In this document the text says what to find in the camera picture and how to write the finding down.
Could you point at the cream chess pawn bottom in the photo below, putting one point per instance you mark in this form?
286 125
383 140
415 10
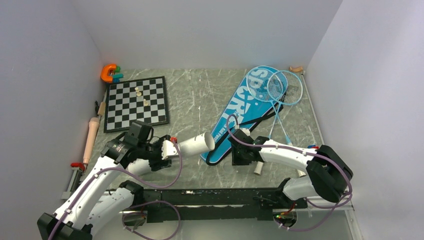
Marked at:
145 103

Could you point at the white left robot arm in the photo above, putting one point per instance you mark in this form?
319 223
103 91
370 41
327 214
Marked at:
111 186

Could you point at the blue badminton racket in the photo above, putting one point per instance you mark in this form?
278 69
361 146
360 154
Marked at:
256 80
285 88

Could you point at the wooden handle tool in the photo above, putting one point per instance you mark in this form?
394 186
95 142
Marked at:
100 108

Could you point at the tan curved wooden piece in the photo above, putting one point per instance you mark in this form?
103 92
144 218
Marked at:
296 69

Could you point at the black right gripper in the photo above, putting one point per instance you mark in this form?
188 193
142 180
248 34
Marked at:
236 161

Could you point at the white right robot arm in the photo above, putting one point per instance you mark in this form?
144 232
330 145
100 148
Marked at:
326 174

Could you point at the blue badminton racket left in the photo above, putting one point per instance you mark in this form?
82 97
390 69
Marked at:
256 80

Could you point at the red blue toy blocks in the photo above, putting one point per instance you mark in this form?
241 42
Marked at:
314 146

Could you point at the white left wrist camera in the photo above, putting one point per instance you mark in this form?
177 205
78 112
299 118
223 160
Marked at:
168 150

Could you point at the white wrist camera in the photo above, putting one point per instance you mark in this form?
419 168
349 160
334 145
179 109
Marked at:
243 135
168 150

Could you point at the orange horseshoe magnet toy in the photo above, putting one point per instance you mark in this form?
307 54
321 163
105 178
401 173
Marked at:
106 73

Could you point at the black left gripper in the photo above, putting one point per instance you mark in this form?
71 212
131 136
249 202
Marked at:
156 164

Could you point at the black white chessboard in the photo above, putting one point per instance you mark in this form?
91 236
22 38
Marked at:
123 106

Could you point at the blue badminton racket right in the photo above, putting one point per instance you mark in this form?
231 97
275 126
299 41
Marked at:
285 88

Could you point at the red grey clamp tool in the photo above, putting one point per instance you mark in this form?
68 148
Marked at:
77 169

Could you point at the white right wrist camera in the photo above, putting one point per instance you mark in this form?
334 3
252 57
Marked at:
243 135

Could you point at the blue racket cover bag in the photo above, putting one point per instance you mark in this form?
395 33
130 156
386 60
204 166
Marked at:
249 111

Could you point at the teal toy block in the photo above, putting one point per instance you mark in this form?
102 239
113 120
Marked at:
116 74

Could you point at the white shuttlecock tube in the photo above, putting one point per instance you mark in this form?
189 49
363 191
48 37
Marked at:
197 145

